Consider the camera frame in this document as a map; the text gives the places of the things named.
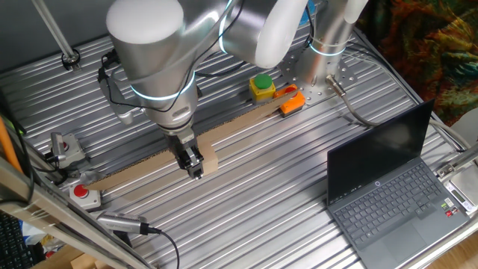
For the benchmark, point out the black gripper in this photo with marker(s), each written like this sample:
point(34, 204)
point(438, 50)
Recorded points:
point(183, 147)

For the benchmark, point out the wooden cube block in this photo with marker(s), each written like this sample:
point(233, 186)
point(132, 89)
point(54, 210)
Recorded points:
point(210, 160)

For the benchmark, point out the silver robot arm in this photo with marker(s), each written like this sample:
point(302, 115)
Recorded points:
point(160, 45)

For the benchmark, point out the brown cardboard board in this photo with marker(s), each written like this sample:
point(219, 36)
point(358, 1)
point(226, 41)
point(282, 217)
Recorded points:
point(239, 121)

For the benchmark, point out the yellow box green button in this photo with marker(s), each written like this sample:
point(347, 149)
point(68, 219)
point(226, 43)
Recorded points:
point(262, 87)

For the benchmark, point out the orange box red button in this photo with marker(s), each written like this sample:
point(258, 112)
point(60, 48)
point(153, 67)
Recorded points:
point(293, 104)

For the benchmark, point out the grey box tall red button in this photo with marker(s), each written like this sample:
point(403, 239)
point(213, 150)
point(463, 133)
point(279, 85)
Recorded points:
point(84, 194)

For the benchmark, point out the grey box flat red button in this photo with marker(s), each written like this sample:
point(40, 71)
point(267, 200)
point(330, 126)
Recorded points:
point(74, 149)

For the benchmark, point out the brown cardboard box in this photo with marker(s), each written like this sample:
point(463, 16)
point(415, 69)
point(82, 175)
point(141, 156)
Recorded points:
point(67, 259)

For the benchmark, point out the blue and white device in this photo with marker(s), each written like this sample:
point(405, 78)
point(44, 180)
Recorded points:
point(304, 15)

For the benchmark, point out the orange pole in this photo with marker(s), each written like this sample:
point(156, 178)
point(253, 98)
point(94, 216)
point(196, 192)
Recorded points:
point(8, 145)

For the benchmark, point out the silver pole with base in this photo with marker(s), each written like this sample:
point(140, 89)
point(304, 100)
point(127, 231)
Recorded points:
point(56, 33)

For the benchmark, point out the dark grey laptop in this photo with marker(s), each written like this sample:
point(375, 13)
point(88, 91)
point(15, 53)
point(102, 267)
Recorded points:
point(384, 194)

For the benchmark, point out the black keyboard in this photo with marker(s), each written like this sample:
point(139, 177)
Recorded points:
point(15, 246)

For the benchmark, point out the colourful patterned cloth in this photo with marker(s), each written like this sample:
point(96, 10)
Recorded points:
point(422, 45)

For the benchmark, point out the silver digital scale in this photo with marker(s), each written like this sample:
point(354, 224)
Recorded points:
point(465, 187)

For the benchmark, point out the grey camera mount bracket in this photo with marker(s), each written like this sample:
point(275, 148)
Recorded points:
point(121, 108)

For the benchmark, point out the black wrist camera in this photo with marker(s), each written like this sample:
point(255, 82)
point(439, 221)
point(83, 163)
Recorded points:
point(108, 63)

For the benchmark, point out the small silver camera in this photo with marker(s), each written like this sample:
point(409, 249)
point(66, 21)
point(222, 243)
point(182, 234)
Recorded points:
point(58, 146)

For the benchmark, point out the aluminium frame bar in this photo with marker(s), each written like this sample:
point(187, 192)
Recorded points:
point(56, 220)

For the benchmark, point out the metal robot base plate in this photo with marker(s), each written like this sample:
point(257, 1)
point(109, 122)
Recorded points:
point(343, 76)

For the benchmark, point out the metal corner bracket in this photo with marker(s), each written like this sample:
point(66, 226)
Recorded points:
point(450, 168)

